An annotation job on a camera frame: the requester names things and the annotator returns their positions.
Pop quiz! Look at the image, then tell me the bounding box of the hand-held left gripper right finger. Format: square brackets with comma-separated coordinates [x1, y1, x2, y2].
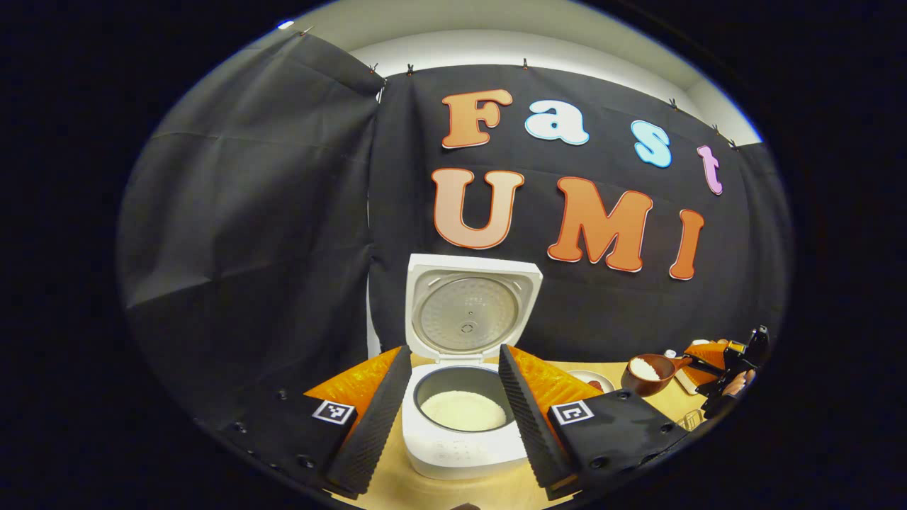
[498, 344, 689, 500]

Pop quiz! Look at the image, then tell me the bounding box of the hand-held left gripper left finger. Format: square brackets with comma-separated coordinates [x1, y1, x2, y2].
[195, 345, 413, 497]

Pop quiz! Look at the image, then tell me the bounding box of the white rice pile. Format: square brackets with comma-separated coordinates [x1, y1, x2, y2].
[420, 390, 507, 433]

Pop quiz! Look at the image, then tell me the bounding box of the brown wooden spoon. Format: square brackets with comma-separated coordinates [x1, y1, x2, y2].
[621, 353, 692, 397]

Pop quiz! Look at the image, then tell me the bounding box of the white rice cooker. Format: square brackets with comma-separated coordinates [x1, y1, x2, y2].
[402, 254, 544, 481]

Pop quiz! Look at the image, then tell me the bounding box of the white round plate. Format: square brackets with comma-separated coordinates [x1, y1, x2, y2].
[567, 370, 616, 395]

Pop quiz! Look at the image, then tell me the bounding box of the black backdrop cloth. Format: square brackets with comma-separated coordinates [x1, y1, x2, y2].
[117, 32, 791, 426]

